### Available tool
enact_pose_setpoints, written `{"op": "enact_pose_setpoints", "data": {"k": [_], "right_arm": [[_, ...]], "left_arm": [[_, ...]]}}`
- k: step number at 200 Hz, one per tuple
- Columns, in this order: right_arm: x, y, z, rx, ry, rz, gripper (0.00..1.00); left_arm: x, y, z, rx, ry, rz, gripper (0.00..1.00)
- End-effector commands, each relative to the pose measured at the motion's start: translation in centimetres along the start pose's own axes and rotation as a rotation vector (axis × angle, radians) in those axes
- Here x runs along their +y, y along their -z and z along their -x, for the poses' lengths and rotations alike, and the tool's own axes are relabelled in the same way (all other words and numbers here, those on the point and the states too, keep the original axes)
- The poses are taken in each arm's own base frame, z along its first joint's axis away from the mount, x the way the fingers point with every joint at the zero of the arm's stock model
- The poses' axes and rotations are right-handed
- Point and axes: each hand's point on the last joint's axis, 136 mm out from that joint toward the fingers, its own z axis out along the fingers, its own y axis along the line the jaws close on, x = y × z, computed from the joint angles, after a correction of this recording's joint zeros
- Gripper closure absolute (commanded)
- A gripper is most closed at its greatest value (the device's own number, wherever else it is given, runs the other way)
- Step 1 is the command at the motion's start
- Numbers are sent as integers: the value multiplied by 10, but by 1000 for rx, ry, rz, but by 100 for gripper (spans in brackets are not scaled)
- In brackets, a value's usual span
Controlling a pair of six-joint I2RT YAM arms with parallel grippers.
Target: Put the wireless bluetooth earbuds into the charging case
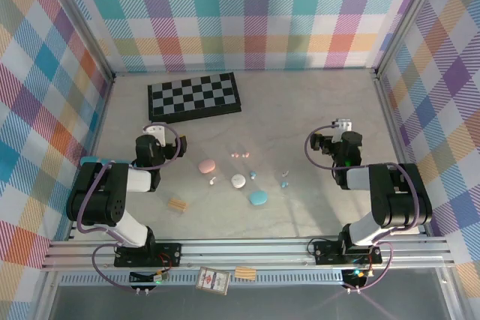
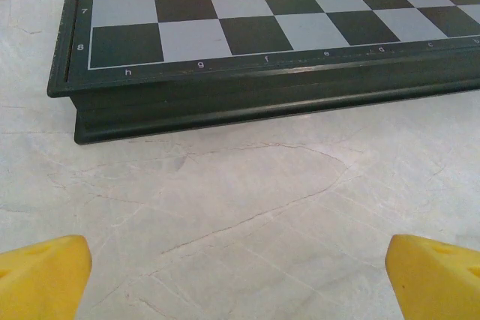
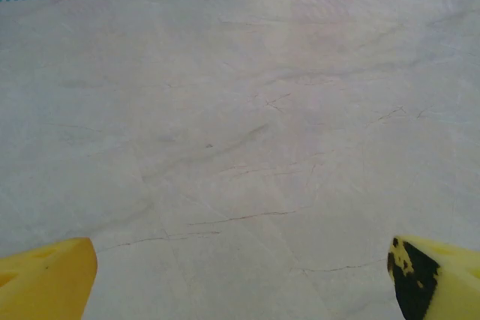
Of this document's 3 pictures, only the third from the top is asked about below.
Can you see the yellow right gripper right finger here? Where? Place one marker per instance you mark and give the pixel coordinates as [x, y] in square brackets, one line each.
[450, 282]

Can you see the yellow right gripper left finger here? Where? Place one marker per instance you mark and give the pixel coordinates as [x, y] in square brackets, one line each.
[45, 282]

